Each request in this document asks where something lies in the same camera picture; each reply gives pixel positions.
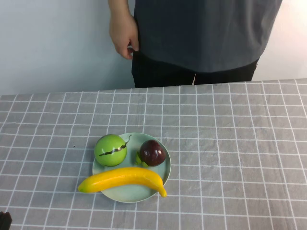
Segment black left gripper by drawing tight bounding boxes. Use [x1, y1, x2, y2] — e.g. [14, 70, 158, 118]
[0, 211, 12, 230]

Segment dark grey t-shirt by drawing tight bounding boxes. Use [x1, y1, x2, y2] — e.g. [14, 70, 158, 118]
[133, 0, 283, 74]

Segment dark purple toy mangosteen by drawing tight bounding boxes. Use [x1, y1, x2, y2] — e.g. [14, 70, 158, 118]
[135, 139, 166, 168]

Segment black trousers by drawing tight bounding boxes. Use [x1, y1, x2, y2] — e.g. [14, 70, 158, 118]
[131, 50, 260, 89]

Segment yellow toy banana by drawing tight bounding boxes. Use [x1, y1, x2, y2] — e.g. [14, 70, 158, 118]
[77, 166, 167, 198]

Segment light green round plate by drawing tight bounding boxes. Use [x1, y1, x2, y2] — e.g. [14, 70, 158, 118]
[92, 132, 172, 203]

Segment person's right hand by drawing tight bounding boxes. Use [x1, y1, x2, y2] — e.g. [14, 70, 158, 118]
[109, 13, 140, 60]

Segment person's right forearm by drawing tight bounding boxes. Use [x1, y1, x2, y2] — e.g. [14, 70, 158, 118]
[107, 0, 135, 17]

